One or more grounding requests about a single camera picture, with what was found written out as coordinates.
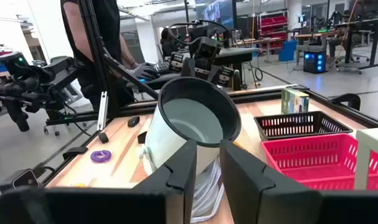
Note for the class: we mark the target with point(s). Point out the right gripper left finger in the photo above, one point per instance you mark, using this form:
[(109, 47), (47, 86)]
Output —
[(176, 174)]

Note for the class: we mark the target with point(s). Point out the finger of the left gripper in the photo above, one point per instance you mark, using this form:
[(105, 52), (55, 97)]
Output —
[(214, 74), (188, 68)]

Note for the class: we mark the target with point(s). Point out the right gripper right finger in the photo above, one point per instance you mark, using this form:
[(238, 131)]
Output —
[(238, 180)]

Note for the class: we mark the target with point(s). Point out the black binder clip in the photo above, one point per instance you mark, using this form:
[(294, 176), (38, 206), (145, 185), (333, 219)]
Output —
[(103, 137), (133, 121), (141, 137)]

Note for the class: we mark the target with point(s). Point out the green and white box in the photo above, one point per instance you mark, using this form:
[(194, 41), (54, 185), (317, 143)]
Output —
[(293, 101)]

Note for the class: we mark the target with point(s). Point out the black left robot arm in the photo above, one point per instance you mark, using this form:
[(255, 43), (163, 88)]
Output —
[(198, 32)]

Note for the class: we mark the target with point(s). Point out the neighbouring rig black robot arm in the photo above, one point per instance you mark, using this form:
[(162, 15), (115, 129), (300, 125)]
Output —
[(26, 84)]

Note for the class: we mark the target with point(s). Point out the white desk lamp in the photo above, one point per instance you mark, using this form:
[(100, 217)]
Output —
[(157, 140)]

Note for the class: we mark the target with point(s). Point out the black standing desk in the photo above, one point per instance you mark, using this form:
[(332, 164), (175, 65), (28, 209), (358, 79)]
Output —
[(374, 31)]

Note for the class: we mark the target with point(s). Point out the black keyboard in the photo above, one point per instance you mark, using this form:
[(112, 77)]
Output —
[(160, 68)]

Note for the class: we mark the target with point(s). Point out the person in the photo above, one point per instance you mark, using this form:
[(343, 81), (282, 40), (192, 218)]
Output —
[(168, 43), (366, 7), (111, 28)]

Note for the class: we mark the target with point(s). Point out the person's hand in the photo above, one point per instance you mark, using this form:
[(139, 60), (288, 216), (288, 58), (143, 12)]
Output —
[(145, 72)]

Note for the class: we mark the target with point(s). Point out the red mesh basket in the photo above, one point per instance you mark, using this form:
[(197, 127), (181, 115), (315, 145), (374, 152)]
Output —
[(300, 174)]

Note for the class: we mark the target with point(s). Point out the blue storage bin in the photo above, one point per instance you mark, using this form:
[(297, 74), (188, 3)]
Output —
[(287, 51)]

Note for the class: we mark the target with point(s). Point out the red storage bin rack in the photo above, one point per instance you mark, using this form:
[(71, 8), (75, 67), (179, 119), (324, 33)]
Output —
[(274, 23)]

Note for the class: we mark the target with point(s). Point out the purple coil wristband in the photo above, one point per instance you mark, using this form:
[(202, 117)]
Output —
[(95, 159)]

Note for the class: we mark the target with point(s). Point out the black mesh basket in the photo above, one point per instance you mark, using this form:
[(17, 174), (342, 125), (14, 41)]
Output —
[(300, 124)]

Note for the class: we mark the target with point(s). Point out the yellow coil wristband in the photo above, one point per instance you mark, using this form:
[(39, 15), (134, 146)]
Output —
[(79, 185)]

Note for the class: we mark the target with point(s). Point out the computer tower with blue lights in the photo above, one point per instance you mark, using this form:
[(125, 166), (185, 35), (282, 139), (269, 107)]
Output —
[(314, 62)]

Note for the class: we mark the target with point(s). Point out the wooden work table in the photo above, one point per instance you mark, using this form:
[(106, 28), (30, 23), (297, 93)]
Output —
[(316, 33)]

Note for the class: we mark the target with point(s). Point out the green perforated metal shelf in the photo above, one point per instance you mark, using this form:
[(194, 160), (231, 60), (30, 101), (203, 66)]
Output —
[(372, 137)]

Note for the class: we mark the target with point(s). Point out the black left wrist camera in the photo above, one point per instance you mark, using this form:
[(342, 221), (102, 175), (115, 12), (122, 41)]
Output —
[(207, 48)]

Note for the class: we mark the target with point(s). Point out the large wall screen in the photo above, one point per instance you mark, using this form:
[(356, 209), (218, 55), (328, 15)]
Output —
[(213, 12)]

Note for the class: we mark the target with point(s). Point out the silver metal bracket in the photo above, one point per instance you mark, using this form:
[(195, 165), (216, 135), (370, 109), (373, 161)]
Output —
[(102, 112)]

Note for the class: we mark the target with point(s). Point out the black table-edge camera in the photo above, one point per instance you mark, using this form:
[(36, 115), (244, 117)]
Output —
[(20, 180)]

